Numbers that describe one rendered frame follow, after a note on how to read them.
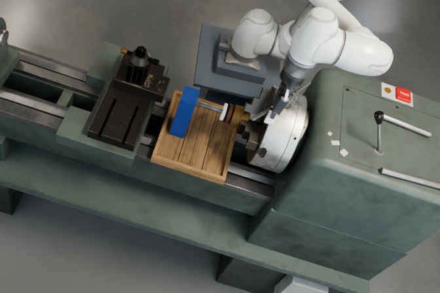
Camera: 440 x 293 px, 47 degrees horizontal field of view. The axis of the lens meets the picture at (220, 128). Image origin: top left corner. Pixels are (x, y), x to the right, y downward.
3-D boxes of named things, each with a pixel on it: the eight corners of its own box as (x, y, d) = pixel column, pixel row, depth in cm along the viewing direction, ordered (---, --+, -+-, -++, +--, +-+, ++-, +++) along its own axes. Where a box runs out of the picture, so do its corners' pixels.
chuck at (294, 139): (282, 123, 216) (311, 80, 190) (271, 186, 198) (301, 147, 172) (274, 121, 215) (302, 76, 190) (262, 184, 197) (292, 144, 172)
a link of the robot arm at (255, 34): (232, 31, 253) (245, -3, 235) (266, 42, 255) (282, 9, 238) (228, 53, 243) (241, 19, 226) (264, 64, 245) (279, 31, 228)
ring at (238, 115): (253, 103, 192) (230, 95, 191) (249, 121, 186) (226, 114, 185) (246, 118, 199) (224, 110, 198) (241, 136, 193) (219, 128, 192)
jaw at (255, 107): (270, 118, 195) (280, 89, 193) (271, 120, 190) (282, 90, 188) (243, 108, 194) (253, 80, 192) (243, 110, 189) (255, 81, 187)
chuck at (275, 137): (274, 121, 215) (302, 76, 190) (262, 184, 197) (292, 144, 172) (255, 114, 215) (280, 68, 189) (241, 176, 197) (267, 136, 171)
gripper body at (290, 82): (285, 57, 153) (274, 79, 160) (282, 74, 147) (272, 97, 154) (308, 65, 154) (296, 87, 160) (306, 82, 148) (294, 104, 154)
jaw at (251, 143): (270, 127, 189) (267, 148, 180) (264, 136, 192) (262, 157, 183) (242, 118, 188) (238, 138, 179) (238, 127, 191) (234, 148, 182)
